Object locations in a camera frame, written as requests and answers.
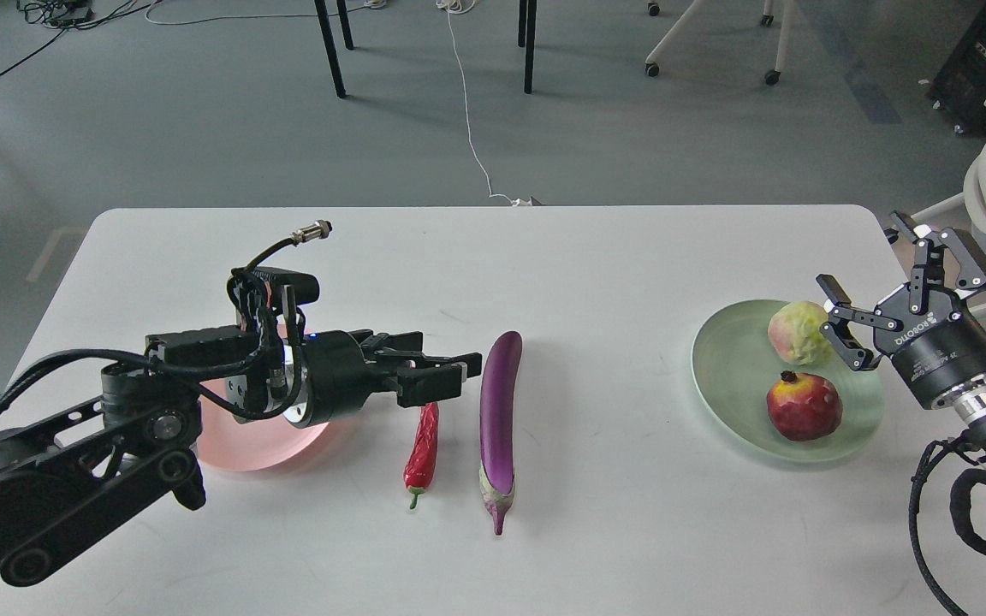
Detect white rolling chair base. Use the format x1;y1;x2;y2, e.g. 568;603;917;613
642;1;799;89

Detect pink plate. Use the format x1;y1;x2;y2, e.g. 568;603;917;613
194;397;342;472

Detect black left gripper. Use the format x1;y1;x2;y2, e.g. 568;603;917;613
284;330;483;429

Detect green yellow round fruit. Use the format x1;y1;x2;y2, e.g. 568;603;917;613
767;300;836;366

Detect white floor cable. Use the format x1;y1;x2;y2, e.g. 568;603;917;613
437;0;537;208

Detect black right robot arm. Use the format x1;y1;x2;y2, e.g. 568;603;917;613
817;211;986;615

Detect black table legs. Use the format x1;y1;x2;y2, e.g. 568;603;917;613
313;0;355;100
517;0;538;95

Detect red chili pepper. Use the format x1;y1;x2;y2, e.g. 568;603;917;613
403;402;441;510

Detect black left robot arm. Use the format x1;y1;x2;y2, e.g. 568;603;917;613
0;221;483;586

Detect red pomegranate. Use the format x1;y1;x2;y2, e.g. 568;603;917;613
766;370;844;442

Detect purple eggplant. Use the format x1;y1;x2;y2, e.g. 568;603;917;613
478;331;523;536

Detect black table legs left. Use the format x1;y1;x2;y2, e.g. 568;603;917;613
313;0;355;100

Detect black floor cables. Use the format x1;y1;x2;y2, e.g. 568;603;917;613
0;0;151;102

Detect green plate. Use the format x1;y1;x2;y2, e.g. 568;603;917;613
692;299;885;465

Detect black table legs right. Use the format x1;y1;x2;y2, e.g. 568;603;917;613
517;0;538;95

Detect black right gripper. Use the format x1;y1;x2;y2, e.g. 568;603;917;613
817;210;986;409

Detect black equipment case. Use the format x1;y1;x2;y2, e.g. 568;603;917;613
927;1;986;136

